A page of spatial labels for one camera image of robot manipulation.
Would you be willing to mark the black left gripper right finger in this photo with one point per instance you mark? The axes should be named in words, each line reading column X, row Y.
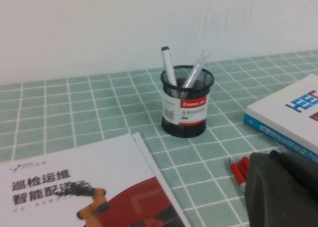
column 300, row 172

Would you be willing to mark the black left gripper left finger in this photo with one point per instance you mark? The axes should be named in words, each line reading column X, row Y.
column 270, row 199

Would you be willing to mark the white whiteboard marker black cap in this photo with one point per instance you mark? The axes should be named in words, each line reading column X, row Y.
column 168, row 65

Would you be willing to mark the red pen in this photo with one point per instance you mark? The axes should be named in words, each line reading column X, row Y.
column 236, row 172
column 244, row 165

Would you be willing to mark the black mesh pen holder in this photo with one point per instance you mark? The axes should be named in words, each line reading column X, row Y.
column 183, row 122

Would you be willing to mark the white book blue spine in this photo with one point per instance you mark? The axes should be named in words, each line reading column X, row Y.
column 285, row 112

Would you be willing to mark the green checked tablecloth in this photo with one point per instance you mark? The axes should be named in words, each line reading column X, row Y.
column 87, row 112

